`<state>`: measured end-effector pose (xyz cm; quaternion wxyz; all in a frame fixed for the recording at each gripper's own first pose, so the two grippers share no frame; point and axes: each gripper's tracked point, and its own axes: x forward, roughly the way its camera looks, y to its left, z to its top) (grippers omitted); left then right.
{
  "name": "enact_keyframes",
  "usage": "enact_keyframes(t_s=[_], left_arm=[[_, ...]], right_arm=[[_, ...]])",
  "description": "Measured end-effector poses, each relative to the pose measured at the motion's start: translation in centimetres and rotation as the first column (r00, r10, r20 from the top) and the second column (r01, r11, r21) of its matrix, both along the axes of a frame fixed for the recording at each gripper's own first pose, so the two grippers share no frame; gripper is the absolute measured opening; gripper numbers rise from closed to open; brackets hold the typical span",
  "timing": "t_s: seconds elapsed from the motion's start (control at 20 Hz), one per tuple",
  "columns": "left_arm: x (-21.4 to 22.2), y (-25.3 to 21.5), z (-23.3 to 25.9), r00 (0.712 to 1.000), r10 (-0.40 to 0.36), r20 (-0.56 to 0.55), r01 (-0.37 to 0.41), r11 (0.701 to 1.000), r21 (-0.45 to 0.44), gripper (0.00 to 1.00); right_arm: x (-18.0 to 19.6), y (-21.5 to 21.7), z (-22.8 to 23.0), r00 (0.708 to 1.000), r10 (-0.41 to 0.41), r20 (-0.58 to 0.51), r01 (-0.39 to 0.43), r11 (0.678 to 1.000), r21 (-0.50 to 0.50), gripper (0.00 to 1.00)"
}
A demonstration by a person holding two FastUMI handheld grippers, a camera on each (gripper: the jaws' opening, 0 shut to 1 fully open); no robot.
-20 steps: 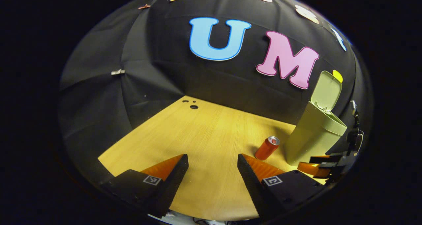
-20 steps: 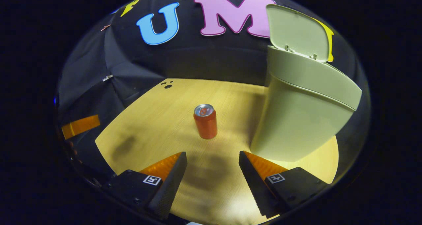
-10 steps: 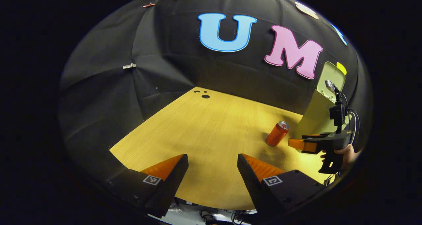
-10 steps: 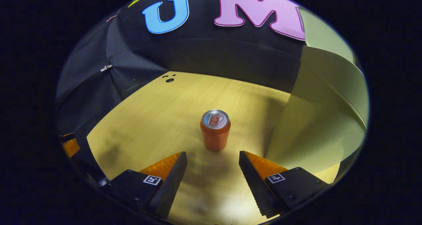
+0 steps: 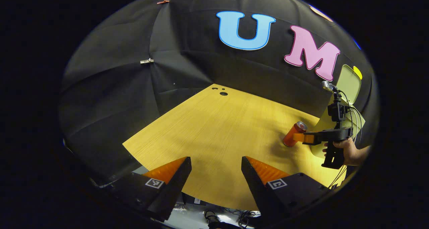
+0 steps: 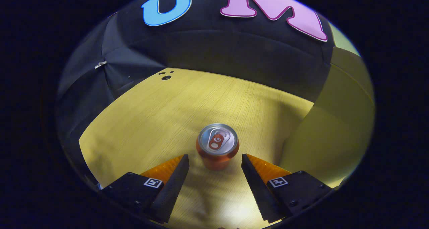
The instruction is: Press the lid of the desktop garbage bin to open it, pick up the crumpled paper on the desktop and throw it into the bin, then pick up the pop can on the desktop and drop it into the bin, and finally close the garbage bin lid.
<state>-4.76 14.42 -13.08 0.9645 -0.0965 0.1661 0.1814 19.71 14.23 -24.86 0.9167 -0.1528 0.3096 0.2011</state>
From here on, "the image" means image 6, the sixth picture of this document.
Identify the silver backdrop clip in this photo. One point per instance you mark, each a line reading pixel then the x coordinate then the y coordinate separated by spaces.
pixel 100 65

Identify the green desktop garbage bin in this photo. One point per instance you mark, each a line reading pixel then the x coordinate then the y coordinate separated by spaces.
pixel 335 128

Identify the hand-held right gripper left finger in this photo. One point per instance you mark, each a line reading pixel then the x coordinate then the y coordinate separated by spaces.
pixel 176 182

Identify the red pop can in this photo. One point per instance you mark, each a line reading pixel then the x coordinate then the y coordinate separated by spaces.
pixel 218 145

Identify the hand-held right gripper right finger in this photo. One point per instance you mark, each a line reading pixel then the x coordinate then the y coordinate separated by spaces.
pixel 254 183

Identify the black backdrop cloth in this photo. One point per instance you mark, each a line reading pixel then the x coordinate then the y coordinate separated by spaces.
pixel 218 48

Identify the wooden desktop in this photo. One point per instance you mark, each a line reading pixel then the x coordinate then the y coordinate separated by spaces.
pixel 150 121

